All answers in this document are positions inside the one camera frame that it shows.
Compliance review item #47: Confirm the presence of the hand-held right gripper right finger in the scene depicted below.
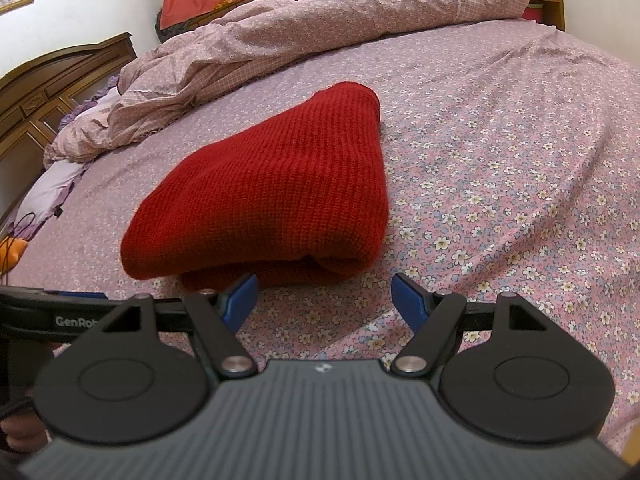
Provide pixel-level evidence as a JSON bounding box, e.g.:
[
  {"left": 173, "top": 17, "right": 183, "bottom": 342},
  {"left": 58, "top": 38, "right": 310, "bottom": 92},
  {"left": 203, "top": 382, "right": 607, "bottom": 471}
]
[{"left": 391, "top": 272, "right": 549, "bottom": 379}]

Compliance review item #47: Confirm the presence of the floral pink bed sheet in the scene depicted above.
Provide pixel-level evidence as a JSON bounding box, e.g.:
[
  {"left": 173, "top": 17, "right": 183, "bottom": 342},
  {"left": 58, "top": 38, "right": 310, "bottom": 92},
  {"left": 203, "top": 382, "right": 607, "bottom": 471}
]
[{"left": 0, "top": 16, "right": 640, "bottom": 461}]

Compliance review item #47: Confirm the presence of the red knit cardigan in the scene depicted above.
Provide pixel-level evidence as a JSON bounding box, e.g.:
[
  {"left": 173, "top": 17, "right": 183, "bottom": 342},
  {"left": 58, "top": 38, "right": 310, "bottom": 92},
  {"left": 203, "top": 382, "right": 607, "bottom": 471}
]
[{"left": 120, "top": 81, "right": 391, "bottom": 294}]

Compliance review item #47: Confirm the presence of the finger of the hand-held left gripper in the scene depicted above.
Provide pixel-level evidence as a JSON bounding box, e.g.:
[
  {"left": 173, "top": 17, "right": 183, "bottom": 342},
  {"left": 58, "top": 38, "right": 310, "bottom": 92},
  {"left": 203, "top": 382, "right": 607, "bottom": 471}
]
[{"left": 41, "top": 289, "right": 110, "bottom": 302}]

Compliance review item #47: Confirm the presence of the dark wooden headboard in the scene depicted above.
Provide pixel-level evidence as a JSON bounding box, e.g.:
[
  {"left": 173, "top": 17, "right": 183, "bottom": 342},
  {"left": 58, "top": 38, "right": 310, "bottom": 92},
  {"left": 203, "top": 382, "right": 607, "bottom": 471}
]
[{"left": 0, "top": 32, "right": 139, "bottom": 223}]

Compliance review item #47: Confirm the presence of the pink checked quilt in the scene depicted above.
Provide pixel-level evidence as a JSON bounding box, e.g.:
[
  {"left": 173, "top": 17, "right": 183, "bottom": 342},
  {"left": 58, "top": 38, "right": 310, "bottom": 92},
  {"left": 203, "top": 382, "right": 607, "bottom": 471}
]
[{"left": 42, "top": 0, "right": 532, "bottom": 164}]

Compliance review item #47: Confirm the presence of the orange soft object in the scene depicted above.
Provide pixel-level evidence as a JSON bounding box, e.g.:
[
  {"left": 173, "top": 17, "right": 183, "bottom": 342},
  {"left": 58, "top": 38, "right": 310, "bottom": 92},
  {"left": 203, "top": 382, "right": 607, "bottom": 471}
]
[{"left": 0, "top": 236, "right": 27, "bottom": 275}]

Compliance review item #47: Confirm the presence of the person's left hand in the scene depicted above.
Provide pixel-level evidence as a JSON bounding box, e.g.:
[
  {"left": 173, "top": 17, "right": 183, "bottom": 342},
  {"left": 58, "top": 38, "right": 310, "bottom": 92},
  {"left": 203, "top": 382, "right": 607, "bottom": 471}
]
[{"left": 0, "top": 414, "right": 52, "bottom": 463}]

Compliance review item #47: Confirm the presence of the purple ruffled pillow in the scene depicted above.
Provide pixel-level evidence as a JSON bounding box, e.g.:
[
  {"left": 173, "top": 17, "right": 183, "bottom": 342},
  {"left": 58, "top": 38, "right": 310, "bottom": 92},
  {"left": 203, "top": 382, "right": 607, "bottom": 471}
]
[{"left": 11, "top": 74, "right": 122, "bottom": 242}]

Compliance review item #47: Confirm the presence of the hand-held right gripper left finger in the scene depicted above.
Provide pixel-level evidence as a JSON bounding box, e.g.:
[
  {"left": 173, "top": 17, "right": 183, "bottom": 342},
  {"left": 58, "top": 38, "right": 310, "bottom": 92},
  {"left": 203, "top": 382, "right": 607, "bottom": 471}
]
[{"left": 101, "top": 273, "right": 260, "bottom": 379}]

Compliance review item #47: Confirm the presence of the thin black cable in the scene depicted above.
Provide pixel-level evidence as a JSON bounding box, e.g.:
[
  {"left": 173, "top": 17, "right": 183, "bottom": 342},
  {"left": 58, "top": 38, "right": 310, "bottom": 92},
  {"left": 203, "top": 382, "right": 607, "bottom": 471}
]
[{"left": 0, "top": 211, "right": 37, "bottom": 273}]

